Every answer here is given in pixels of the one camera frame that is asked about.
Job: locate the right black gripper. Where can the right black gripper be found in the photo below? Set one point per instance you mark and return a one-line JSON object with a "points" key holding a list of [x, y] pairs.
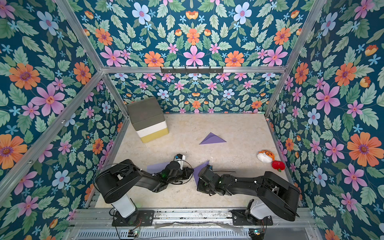
{"points": [[204, 177]]}

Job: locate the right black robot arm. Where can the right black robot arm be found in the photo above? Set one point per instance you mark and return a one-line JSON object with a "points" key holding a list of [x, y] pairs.
{"points": [[277, 194]]}

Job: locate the black hook rail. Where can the black hook rail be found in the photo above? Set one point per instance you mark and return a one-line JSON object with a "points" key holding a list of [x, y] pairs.
{"points": [[192, 70]]}

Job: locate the grey white yellow block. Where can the grey white yellow block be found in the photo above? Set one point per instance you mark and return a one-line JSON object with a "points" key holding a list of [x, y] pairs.
{"points": [[147, 119]]}

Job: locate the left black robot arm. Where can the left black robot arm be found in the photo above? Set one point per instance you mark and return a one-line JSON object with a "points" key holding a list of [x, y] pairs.
{"points": [[115, 182]]}

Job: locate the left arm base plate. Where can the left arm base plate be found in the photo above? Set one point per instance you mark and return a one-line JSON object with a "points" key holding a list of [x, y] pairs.
{"points": [[144, 218]]}

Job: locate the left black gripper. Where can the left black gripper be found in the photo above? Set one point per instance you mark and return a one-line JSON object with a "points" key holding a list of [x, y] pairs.
{"points": [[184, 172]]}

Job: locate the orange white plush toy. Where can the orange white plush toy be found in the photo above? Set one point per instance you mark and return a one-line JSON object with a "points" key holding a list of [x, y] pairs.
{"points": [[265, 156]]}

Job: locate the red plush toy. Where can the red plush toy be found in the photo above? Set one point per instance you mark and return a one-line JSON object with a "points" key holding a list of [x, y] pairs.
{"points": [[278, 166]]}

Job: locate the left pale purple paper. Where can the left pale purple paper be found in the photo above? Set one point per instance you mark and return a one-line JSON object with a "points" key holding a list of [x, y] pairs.
{"points": [[156, 168]]}

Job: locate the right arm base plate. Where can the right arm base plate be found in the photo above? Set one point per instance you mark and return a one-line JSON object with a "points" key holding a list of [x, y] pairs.
{"points": [[244, 218]]}

